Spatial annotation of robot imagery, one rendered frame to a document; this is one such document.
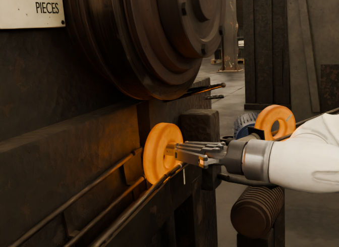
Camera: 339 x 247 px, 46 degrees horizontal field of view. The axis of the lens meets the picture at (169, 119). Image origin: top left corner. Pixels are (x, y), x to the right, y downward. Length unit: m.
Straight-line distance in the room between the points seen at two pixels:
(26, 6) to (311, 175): 0.61
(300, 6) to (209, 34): 2.70
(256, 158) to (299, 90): 2.87
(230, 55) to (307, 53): 6.35
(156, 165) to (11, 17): 0.43
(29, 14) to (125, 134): 0.35
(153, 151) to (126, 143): 0.08
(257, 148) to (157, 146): 0.22
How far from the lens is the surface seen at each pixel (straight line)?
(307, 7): 3.63
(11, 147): 0.70
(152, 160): 0.91
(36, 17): 0.79
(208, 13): 0.90
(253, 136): 1.29
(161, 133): 0.92
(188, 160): 0.90
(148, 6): 0.78
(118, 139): 0.92
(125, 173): 0.94
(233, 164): 0.87
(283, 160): 0.83
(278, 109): 1.33
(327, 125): 0.96
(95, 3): 0.78
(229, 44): 9.85
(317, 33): 3.59
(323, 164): 0.82
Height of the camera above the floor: 1.04
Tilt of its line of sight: 12 degrees down
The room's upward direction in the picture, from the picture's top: 4 degrees counter-clockwise
